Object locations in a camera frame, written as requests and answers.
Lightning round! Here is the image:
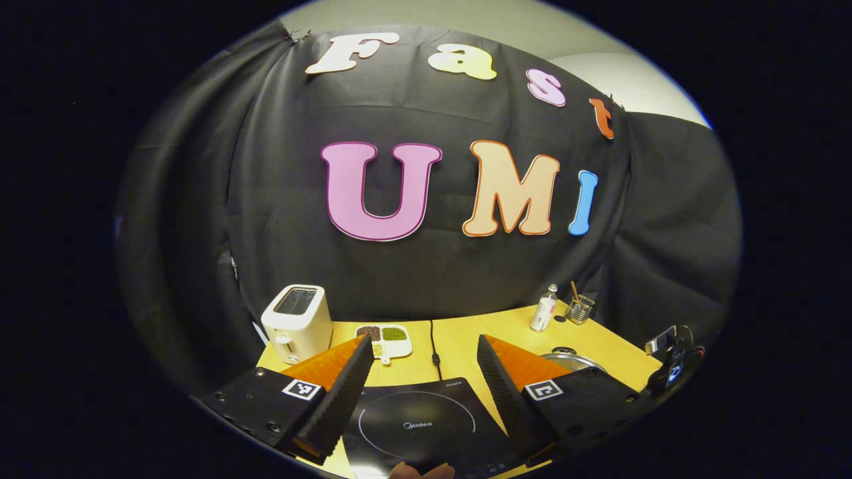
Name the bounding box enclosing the white toaster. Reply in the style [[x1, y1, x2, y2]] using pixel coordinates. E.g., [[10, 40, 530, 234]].
[[261, 285, 332, 365]]

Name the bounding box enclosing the white plastic bottle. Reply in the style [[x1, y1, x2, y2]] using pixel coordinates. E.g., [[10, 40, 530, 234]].
[[530, 284, 560, 332]]

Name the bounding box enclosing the white divided bean dish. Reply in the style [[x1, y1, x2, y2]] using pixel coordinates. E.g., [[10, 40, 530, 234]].
[[355, 323, 413, 366]]

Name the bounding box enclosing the wire mesh holder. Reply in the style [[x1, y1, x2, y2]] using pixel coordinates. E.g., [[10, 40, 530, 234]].
[[566, 294, 596, 325]]

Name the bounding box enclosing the black power cable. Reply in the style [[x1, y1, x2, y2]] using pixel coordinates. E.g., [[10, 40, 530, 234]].
[[429, 319, 444, 381]]

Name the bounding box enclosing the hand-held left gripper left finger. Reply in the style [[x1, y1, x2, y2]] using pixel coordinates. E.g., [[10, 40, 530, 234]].
[[198, 335, 375, 466]]

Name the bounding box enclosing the stainless steel pot black handle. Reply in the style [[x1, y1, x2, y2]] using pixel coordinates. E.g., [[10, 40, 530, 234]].
[[540, 346, 608, 375]]

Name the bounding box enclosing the black backdrop cloth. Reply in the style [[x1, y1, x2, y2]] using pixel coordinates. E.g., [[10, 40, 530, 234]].
[[113, 20, 743, 400]]

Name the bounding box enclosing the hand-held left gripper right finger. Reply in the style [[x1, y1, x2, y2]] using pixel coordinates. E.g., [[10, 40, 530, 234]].
[[477, 335, 656, 468]]

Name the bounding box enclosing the black induction cooktop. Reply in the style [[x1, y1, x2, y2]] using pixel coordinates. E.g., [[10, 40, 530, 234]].
[[341, 377, 527, 479]]

